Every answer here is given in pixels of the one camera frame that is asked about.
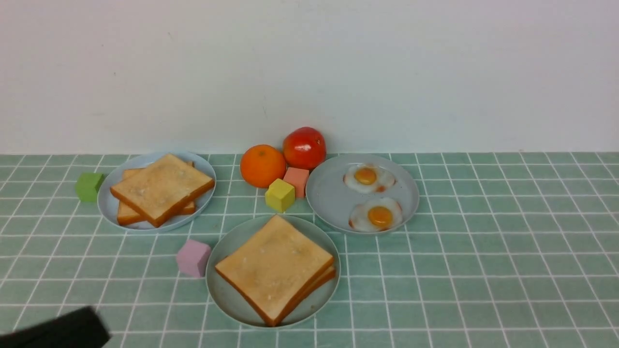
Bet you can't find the pink cube block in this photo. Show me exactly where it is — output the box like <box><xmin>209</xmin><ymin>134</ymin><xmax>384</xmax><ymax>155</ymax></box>
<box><xmin>283</xmin><ymin>167</ymin><xmax>310</xmax><ymax>199</ymax></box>

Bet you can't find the toast slice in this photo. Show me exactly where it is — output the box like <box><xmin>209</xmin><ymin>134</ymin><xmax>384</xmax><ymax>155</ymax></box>
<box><xmin>215</xmin><ymin>215</ymin><xmax>335</xmax><ymax>327</ymax></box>
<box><xmin>276</xmin><ymin>266</ymin><xmax>339</xmax><ymax>328</ymax></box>
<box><xmin>117</xmin><ymin>168</ymin><xmax>196</xmax><ymax>226</ymax></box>
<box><xmin>110</xmin><ymin>153</ymin><xmax>215</xmax><ymax>227</ymax></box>

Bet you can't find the grey egg plate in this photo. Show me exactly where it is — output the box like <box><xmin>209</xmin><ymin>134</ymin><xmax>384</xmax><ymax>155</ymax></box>
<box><xmin>306</xmin><ymin>154</ymin><xmax>420</xmax><ymax>235</ymax></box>

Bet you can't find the orange fruit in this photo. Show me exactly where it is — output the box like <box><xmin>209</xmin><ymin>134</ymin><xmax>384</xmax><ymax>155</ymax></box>
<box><xmin>239</xmin><ymin>145</ymin><xmax>287</xmax><ymax>188</ymax></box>

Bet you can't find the grey bread plate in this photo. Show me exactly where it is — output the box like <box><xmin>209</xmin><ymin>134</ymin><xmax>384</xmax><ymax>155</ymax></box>
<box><xmin>97</xmin><ymin>151</ymin><xmax>218</xmax><ymax>233</ymax></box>

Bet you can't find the fried egg back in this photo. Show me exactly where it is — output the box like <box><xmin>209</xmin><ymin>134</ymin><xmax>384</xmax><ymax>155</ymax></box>
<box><xmin>342</xmin><ymin>164</ymin><xmax>397</xmax><ymax>194</ymax></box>

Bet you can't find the fried egg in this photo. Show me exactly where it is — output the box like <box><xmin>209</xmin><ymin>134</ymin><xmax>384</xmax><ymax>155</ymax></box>
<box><xmin>342</xmin><ymin>164</ymin><xmax>397</xmax><ymax>194</ymax></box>
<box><xmin>348</xmin><ymin>197</ymin><xmax>404</xmax><ymax>233</ymax></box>

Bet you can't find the fried egg middle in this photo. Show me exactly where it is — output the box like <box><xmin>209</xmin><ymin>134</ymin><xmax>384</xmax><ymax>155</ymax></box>
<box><xmin>348</xmin><ymin>197</ymin><xmax>404</xmax><ymax>233</ymax></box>

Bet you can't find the green sandwich plate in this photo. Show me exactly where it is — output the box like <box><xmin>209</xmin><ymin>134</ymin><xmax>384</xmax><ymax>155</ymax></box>
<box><xmin>206</xmin><ymin>215</ymin><xmax>341</xmax><ymax>330</ymax></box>

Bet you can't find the yellow cube block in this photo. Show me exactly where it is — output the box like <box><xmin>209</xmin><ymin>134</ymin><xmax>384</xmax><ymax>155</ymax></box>
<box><xmin>265</xmin><ymin>178</ymin><xmax>296</xmax><ymax>213</ymax></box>

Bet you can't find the green cube block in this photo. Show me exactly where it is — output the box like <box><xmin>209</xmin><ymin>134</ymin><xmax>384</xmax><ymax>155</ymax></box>
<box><xmin>74</xmin><ymin>172</ymin><xmax>105</xmax><ymax>202</ymax></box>

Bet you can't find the red tomato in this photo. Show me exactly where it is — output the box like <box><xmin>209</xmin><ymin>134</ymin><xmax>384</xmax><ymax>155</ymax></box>
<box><xmin>282</xmin><ymin>127</ymin><xmax>327</xmax><ymax>171</ymax></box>

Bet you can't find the green checkered tablecloth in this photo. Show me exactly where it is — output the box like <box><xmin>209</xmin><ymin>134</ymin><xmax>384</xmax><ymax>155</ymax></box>
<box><xmin>0</xmin><ymin>152</ymin><xmax>619</xmax><ymax>348</ymax></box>

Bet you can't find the purple cube block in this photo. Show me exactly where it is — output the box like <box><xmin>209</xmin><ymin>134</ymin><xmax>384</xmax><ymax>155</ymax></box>
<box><xmin>176</xmin><ymin>239</ymin><xmax>211</xmax><ymax>278</ymax></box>

